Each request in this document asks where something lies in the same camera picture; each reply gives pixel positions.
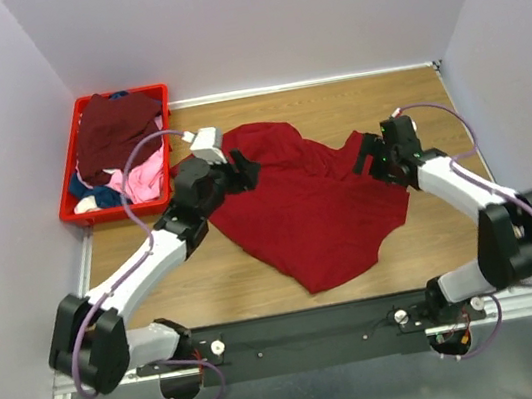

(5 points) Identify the red plastic bin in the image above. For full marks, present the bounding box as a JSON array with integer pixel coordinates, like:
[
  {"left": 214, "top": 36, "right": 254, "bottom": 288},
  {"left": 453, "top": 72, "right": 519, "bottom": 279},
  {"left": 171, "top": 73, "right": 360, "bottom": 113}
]
[{"left": 40, "top": 82, "right": 189, "bottom": 231}]

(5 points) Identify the red t-shirt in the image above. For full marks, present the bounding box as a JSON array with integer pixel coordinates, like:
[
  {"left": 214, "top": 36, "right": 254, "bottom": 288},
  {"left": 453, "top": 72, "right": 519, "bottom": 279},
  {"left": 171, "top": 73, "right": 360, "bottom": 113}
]
[{"left": 209, "top": 122, "right": 410, "bottom": 294}]

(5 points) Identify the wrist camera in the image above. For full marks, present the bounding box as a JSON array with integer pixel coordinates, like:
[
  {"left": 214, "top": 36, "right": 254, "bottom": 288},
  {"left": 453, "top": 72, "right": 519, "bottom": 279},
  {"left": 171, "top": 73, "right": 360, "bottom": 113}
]
[
  {"left": 182, "top": 127, "right": 228, "bottom": 165},
  {"left": 390, "top": 108, "right": 417, "bottom": 137}
]

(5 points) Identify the white garment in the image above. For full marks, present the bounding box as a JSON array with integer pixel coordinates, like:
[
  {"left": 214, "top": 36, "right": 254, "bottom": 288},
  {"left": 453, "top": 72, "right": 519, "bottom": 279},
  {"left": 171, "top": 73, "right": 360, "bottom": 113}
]
[{"left": 73, "top": 196, "right": 98, "bottom": 214}]

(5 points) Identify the maroon t-shirt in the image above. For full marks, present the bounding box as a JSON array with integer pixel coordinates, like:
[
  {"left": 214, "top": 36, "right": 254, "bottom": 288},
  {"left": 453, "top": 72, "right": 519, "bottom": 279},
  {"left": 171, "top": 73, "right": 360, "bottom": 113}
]
[{"left": 75, "top": 92, "right": 163, "bottom": 186}]

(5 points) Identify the pink t-shirt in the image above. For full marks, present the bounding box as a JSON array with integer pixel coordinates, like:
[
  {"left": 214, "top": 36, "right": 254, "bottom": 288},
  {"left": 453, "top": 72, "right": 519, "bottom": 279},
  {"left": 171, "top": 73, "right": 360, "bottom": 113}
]
[{"left": 102, "top": 115, "right": 164, "bottom": 207}]

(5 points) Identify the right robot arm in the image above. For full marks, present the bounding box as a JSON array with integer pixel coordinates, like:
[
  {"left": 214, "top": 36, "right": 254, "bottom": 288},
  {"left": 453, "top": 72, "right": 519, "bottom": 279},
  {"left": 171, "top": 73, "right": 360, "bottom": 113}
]
[{"left": 353, "top": 112, "right": 532, "bottom": 325}]

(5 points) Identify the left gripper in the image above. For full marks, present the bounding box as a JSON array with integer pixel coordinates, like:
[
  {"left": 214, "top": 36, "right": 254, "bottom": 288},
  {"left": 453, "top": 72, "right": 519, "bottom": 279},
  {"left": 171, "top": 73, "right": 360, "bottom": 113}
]
[{"left": 191, "top": 145, "right": 270, "bottom": 221}]

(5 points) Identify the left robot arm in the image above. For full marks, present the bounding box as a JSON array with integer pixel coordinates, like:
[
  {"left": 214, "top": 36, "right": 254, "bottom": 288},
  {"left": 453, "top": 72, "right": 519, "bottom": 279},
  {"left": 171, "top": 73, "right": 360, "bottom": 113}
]
[{"left": 49, "top": 149, "right": 261, "bottom": 399}]

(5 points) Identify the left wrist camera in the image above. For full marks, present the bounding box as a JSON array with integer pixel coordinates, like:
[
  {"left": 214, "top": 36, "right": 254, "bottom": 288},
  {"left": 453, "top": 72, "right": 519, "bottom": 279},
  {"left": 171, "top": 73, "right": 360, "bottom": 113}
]
[{"left": 182, "top": 127, "right": 228, "bottom": 165}]

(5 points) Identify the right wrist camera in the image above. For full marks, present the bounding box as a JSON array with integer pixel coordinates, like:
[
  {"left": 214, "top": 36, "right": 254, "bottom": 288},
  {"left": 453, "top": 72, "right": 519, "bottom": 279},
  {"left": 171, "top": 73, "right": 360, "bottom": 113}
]
[{"left": 390, "top": 108, "right": 417, "bottom": 137}]

